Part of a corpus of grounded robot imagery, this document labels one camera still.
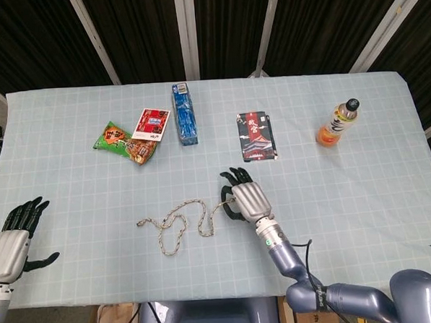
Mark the green snack bag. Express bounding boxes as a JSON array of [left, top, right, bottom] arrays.
[[92, 118, 160, 168]]

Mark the beige speckled braided rope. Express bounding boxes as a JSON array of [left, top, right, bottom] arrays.
[[135, 197, 243, 258]]

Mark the orange drink bottle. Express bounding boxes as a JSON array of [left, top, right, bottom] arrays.
[[313, 98, 363, 149]]

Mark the dark blue palace print package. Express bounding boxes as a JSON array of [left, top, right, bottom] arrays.
[[235, 109, 280, 164]]

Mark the brown cardboard box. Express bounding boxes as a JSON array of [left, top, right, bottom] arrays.
[[278, 293, 341, 323]]

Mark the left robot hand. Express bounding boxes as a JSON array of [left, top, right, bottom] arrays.
[[0, 194, 62, 284]]

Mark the red and white card packet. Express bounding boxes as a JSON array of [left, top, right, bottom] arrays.
[[130, 106, 173, 143]]

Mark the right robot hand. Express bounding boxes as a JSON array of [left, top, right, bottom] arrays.
[[219, 164, 277, 225]]

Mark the blue rectangular box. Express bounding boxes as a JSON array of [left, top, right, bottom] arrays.
[[170, 82, 200, 147]]

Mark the blue-grey robot torso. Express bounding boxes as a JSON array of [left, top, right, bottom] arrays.
[[136, 294, 281, 323]]

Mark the light blue checked tablecloth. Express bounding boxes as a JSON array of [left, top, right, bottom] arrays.
[[0, 67, 431, 311]]

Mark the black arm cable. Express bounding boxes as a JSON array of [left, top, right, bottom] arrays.
[[289, 238, 342, 323]]

